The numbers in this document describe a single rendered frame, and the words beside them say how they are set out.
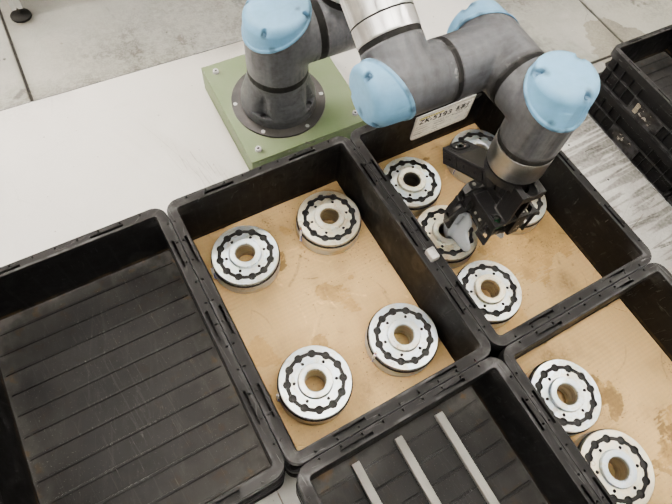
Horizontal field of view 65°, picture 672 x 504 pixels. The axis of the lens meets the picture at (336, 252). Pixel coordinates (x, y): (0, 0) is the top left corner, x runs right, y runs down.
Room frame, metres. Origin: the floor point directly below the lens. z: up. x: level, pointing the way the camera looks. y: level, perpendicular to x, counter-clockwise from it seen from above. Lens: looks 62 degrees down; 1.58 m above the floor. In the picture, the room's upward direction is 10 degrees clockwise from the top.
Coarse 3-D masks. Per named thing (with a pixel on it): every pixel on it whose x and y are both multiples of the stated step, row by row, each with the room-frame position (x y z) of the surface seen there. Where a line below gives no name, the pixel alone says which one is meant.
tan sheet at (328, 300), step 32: (256, 224) 0.42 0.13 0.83; (288, 224) 0.43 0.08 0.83; (288, 256) 0.37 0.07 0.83; (320, 256) 0.38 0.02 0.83; (352, 256) 0.39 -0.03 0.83; (384, 256) 0.40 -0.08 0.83; (224, 288) 0.30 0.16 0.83; (288, 288) 0.32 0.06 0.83; (320, 288) 0.33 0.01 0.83; (352, 288) 0.34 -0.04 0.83; (384, 288) 0.35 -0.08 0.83; (256, 320) 0.26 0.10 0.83; (288, 320) 0.27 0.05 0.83; (320, 320) 0.28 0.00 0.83; (352, 320) 0.28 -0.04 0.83; (256, 352) 0.21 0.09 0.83; (288, 352) 0.22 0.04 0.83; (352, 352) 0.24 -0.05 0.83; (448, 352) 0.26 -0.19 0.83; (320, 384) 0.18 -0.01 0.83; (384, 384) 0.20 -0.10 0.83; (288, 416) 0.13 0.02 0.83; (352, 416) 0.15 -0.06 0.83
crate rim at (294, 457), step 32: (288, 160) 0.48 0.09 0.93; (352, 160) 0.51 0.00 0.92; (384, 192) 0.45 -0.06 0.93; (192, 256) 0.30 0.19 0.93; (448, 288) 0.32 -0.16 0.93; (224, 320) 0.22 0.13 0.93; (480, 352) 0.23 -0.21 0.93; (256, 384) 0.14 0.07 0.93; (416, 384) 0.18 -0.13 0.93; (384, 416) 0.13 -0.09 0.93; (288, 448) 0.08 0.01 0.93; (320, 448) 0.08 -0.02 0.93
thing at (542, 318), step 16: (368, 128) 0.57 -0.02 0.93; (368, 160) 0.51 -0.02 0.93; (560, 160) 0.58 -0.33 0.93; (384, 176) 0.48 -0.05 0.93; (576, 176) 0.55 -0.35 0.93; (592, 192) 0.52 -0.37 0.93; (400, 208) 0.43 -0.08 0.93; (608, 208) 0.50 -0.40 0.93; (416, 224) 0.41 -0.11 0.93; (624, 224) 0.47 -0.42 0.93; (640, 240) 0.45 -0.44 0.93; (640, 256) 0.42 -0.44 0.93; (448, 272) 0.34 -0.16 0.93; (624, 272) 0.39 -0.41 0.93; (464, 288) 0.32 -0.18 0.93; (592, 288) 0.36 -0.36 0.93; (464, 304) 0.30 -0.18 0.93; (560, 304) 0.32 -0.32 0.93; (576, 304) 0.33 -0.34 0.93; (480, 320) 0.28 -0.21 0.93; (528, 320) 0.29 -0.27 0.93; (544, 320) 0.29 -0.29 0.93; (496, 336) 0.26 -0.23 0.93; (512, 336) 0.26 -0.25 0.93
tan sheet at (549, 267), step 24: (432, 144) 0.65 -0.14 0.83; (456, 192) 0.55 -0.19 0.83; (504, 240) 0.47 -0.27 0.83; (528, 240) 0.48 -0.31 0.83; (552, 240) 0.49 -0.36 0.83; (504, 264) 0.43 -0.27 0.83; (528, 264) 0.43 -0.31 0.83; (552, 264) 0.44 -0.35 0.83; (576, 264) 0.45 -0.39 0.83; (528, 288) 0.39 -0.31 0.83; (552, 288) 0.40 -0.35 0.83; (576, 288) 0.41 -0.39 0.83; (528, 312) 0.35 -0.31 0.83
